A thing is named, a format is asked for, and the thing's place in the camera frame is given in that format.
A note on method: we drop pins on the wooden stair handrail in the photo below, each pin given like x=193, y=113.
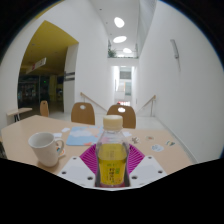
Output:
x=147, y=104
x=93, y=101

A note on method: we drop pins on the small wooden chair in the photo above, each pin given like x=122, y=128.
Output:
x=44, y=108

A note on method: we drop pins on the white ceramic mug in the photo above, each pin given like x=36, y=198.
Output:
x=45, y=148

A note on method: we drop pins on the white paper slip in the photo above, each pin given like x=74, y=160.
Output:
x=57, y=135
x=65, y=129
x=126, y=134

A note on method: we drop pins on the small pale sticker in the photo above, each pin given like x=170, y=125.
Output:
x=149, y=137

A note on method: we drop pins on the light blue printed mouse pad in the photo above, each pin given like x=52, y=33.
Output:
x=81, y=136

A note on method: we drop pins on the clear bottle with yellow drink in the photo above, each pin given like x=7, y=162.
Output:
x=112, y=160

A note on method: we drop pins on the wooden chair with oval cutout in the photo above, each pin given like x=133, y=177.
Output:
x=129, y=117
x=83, y=114

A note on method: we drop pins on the dark wall sign plate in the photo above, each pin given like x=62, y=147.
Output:
x=69, y=76

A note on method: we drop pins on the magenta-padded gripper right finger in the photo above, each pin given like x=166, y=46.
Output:
x=136, y=159

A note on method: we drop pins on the small green-edged sticker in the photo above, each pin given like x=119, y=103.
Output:
x=170, y=143

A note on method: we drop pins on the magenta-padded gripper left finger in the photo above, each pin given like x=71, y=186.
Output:
x=87, y=158

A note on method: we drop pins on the small dark sticker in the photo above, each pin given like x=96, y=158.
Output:
x=135, y=140

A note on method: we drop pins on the wooden side table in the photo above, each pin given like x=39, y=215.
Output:
x=19, y=111

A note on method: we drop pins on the white hanging sign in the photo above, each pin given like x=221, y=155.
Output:
x=36, y=65

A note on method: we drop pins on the round ceiling lights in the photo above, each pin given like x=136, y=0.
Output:
x=119, y=22

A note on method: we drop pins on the round white sticker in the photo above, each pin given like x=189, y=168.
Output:
x=157, y=147

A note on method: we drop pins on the green potted plant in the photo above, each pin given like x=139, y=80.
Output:
x=111, y=53

